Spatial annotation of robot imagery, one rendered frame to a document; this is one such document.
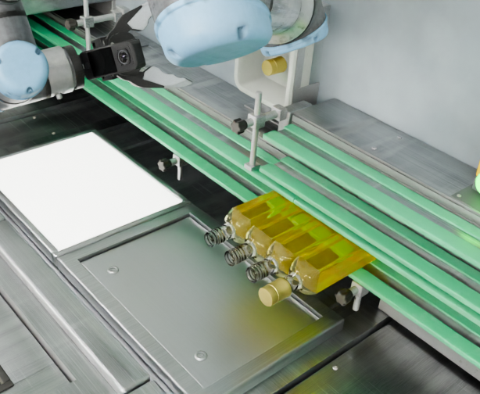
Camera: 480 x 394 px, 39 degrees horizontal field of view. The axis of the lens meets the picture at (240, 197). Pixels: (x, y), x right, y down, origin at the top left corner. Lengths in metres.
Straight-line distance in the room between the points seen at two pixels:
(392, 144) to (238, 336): 0.45
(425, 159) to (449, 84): 0.14
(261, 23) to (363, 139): 0.63
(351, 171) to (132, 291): 0.47
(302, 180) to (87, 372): 0.52
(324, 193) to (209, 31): 0.67
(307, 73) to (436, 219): 0.45
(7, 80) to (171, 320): 0.53
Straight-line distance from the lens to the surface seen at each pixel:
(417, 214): 1.12
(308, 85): 1.43
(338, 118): 1.34
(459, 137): 1.27
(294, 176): 1.31
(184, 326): 1.23
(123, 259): 1.38
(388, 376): 1.26
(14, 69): 0.97
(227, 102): 1.58
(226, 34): 0.67
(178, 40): 0.68
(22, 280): 1.38
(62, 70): 1.10
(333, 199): 1.26
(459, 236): 1.11
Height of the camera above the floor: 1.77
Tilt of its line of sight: 35 degrees down
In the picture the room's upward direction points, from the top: 113 degrees counter-clockwise
